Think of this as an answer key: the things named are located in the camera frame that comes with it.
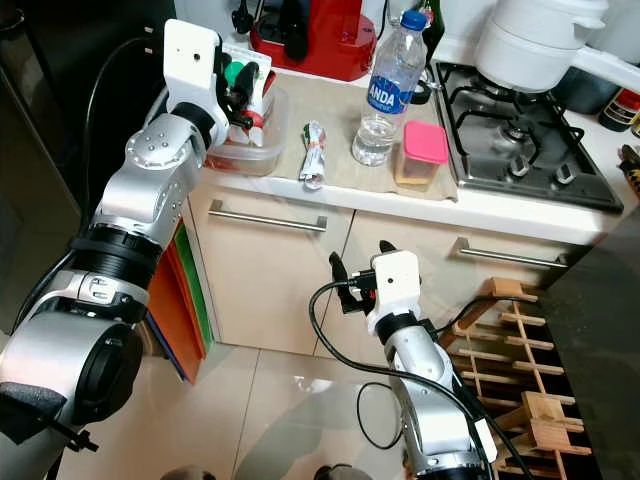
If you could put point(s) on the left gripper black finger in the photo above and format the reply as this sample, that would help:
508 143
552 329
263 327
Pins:
246 94

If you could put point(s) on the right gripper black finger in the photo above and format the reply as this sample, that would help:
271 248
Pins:
341 278
387 248

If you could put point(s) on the white carton green cap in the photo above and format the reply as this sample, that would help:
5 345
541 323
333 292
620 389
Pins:
260 70

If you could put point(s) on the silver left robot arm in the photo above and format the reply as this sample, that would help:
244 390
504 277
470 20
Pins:
100 340

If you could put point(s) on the small dark grey fridge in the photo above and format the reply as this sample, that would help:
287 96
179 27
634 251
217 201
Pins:
600 330

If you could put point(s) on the clear plastic food container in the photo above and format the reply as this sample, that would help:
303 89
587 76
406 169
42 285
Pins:
255 155

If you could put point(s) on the beige counter cloth mat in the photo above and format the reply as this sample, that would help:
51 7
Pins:
350 180

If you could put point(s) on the black power plug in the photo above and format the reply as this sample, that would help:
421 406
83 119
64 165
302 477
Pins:
242 16

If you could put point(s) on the cream kitchen cabinet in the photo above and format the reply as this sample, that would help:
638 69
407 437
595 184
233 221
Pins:
260 290

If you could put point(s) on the small wrapped snack packet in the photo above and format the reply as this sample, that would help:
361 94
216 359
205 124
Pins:
315 160

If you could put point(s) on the red kitchen appliance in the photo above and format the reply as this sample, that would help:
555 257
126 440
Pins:
335 50

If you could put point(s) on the pink lid food container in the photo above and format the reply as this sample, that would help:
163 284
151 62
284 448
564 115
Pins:
425 140

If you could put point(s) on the clear plastic water bottle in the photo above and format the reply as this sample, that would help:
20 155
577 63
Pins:
385 95

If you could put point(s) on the green board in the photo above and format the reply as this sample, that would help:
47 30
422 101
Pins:
200 290

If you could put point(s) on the black steel gas stove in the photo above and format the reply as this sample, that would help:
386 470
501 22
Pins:
520 150

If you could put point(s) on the orange board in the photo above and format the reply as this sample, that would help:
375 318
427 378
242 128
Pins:
170 290

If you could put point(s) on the tall dark steel refrigerator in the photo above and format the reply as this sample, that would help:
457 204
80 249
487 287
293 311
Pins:
50 100

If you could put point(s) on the blue board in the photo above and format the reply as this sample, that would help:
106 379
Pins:
165 350

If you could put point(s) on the wooden slatted rack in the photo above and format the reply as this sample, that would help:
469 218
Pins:
545 410

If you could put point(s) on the robot left leg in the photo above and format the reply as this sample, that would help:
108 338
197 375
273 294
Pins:
185 473

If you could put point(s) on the white cooking pot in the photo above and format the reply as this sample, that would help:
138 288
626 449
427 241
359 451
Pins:
530 40

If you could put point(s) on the dark jar yellow red label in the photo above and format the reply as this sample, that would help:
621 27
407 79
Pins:
620 110

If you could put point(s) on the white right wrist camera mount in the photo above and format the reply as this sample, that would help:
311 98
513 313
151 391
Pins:
395 285

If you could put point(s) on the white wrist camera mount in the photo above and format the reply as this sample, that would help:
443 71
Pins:
395 285
195 65

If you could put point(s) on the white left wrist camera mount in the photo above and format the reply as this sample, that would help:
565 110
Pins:
195 65

